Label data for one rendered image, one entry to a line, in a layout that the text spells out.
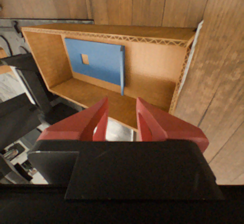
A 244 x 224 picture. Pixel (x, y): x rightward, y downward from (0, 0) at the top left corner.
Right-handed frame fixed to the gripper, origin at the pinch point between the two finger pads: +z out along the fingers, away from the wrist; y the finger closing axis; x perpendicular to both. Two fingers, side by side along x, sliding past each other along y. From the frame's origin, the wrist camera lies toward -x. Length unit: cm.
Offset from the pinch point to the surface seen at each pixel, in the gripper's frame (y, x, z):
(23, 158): 387, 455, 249
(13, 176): 25.5, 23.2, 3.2
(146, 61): -3.5, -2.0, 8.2
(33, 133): 412, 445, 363
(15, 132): 43, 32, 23
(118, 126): 0.8, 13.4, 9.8
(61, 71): 13.7, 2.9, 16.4
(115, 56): 1.1, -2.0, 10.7
